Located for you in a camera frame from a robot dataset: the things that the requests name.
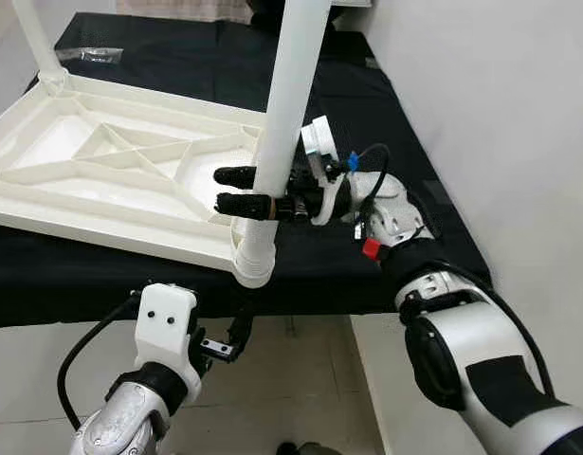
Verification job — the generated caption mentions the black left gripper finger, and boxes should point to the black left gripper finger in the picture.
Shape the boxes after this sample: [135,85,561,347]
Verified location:
[228,301,259,357]

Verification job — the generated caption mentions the white plastic children table top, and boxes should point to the white plastic children table top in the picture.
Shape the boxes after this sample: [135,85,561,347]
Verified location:
[0,71,273,276]

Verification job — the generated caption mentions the black tablecloth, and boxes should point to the black tablecloth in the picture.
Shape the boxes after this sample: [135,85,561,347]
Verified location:
[0,11,491,328]

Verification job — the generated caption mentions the grey robot leg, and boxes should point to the grey robot leg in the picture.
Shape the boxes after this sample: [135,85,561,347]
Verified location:
[277,441,344,455]

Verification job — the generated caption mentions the white lace cloth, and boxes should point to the white lace cloth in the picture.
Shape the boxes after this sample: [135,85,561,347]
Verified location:
[116,0,254,25]

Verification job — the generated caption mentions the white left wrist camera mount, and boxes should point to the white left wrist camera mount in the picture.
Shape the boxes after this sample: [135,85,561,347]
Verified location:
[135,282,205,378]

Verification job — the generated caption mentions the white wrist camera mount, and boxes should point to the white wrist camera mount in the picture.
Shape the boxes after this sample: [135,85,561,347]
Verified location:
[299,116,347,228]
[135,282,205,378]

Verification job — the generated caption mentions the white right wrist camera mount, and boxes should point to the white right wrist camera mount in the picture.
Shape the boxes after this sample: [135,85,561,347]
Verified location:
[299,116,347,228]

